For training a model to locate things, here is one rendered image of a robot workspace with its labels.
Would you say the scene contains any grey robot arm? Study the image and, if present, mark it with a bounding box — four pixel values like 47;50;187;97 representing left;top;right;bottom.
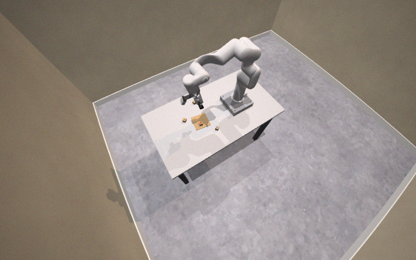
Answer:
180;37;261;105

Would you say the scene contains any tan flat square mat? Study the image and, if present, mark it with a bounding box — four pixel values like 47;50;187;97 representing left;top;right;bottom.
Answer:
191;113;211;130

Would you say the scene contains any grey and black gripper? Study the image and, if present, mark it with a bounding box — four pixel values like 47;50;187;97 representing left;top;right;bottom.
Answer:
192;93;204;109

